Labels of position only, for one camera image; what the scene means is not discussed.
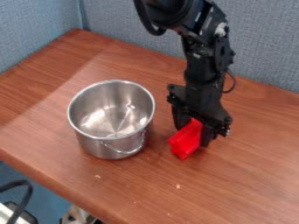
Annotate black cable below table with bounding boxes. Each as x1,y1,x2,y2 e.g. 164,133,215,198
0,179,33,224

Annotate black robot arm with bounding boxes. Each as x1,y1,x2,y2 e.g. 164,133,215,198
133,0,236,147

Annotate metal pot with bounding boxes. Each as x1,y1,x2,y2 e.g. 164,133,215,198
67,80,155,160

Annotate red plastic block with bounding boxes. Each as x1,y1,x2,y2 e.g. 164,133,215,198
168,119,203,160

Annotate black and white object below table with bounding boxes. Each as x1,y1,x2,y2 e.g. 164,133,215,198
0,201,39,224

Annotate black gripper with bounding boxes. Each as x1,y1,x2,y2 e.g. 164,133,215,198
167,79,232,148

